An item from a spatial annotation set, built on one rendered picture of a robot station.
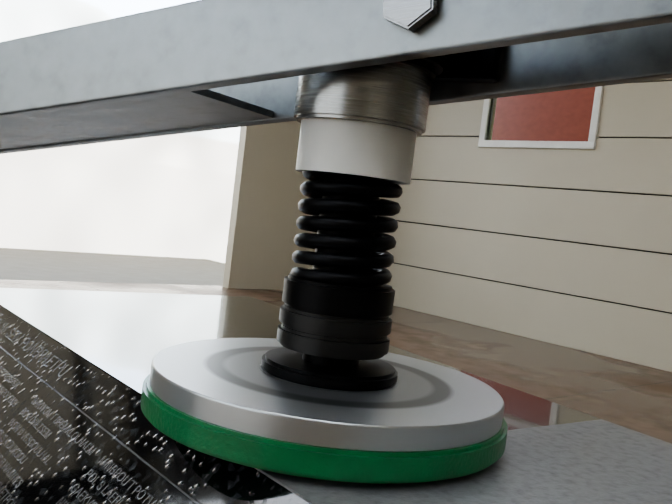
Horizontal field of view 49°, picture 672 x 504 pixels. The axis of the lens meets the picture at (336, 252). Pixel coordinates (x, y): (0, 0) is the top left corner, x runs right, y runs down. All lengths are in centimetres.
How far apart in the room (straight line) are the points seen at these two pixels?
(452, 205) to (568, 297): 172
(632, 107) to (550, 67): 687
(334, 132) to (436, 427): 17
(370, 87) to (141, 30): 15
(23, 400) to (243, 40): 32
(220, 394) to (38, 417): 21
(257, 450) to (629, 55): 30
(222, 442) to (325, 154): 17
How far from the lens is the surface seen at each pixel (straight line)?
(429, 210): 849
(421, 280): 851
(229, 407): 37
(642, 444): 56
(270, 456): 37
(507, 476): 43
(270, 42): 42
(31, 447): 55
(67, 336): 67
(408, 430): 37
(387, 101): 42
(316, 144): 43
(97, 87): 50
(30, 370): 64
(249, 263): 868
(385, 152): 42
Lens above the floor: 100
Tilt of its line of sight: 3 degrees down
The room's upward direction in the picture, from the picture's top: 7 degrees clockwise
